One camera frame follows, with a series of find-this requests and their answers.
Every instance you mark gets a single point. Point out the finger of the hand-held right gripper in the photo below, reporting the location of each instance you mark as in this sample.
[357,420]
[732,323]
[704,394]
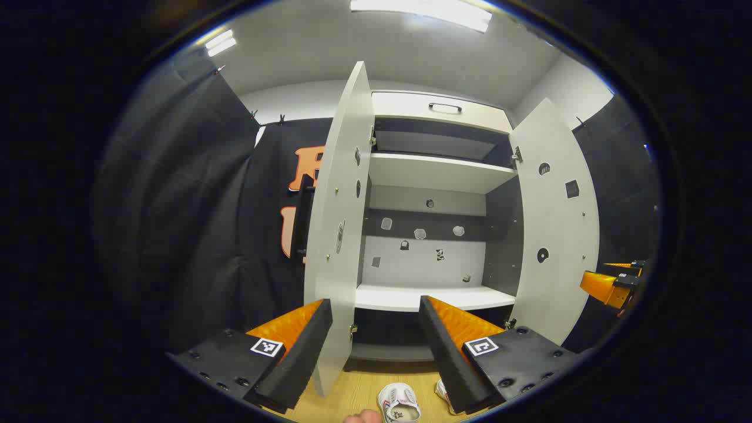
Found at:
[628,267]
[599,286]

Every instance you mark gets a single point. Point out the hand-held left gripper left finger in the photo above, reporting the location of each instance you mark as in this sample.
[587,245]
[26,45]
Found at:
[305,346]

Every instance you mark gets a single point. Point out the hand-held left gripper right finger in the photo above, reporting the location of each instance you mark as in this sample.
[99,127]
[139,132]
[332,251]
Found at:
[440,352]

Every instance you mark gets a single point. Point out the white canvas shoe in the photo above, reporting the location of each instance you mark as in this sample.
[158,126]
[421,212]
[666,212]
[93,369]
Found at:
[399,402]
[442,392]

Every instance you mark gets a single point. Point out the white cabinet door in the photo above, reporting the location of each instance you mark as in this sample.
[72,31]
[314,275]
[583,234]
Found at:
[558,282]
[329,282]

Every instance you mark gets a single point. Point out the white shoe cabinet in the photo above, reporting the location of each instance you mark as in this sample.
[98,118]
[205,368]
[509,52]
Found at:
[435,267]

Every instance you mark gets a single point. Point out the white cabinet shelf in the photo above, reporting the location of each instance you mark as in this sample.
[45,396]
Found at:
[435,171]
[399,296]

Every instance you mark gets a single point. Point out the white cabinet drawer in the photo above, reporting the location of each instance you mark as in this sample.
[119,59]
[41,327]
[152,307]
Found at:
[405,106]

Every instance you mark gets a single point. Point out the black backdrop cloth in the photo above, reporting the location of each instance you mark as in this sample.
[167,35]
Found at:
[176,205]

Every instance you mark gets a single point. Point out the small ceiling light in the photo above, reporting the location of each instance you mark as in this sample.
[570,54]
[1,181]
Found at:
[220,43]

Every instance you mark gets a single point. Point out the long ceiling light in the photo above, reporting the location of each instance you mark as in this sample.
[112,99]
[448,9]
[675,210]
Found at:
[423,10]

